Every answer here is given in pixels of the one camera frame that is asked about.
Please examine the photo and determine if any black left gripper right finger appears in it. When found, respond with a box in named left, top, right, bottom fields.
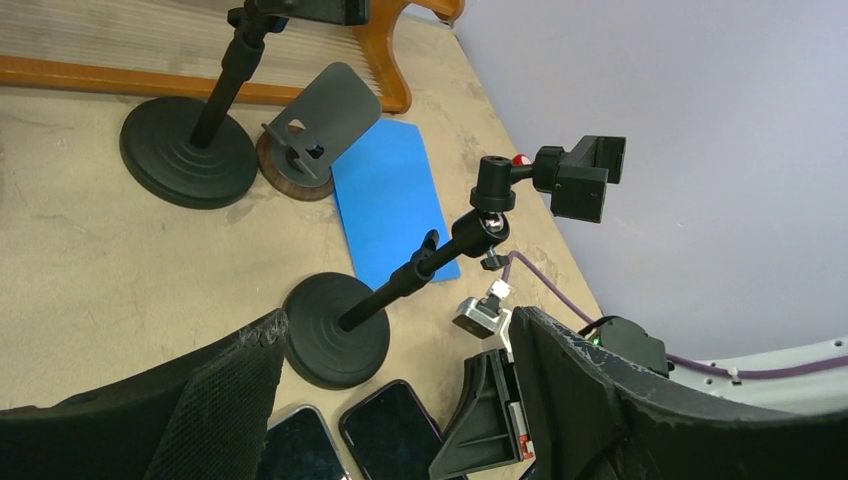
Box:
left=509, top=307, right=847, bottom=479

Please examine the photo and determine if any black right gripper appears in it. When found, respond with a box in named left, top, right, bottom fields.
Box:
left=428, top=349, right=535, bottom=479

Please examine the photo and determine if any black round-base phone stand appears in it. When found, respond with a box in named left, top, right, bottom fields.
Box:
left=119, top=0, right=371, bottom=209

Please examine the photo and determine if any orange wooden shelf rack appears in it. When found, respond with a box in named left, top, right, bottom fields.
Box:
left=0, top=0, right=467, bottom=115

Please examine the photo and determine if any blue rectangular mat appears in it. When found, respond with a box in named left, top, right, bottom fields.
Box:
left=331, top=118, right=450, bottom=289

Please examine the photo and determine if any black phone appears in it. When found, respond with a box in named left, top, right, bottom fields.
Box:
left=338, top=379, right=443, bottom=480

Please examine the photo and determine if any black smartphone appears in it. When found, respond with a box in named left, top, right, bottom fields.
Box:
left=256, top=405, right=350, bottom=480

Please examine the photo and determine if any red capped black bottle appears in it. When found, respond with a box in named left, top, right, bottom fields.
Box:
left=512, top=154, right=532, bottom=166

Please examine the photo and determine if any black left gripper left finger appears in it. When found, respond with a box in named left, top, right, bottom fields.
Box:
left=1, top=309, right=288, bottom=479

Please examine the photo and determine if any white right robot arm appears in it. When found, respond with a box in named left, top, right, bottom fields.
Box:
left=429, top=308, right=847, bottom=479

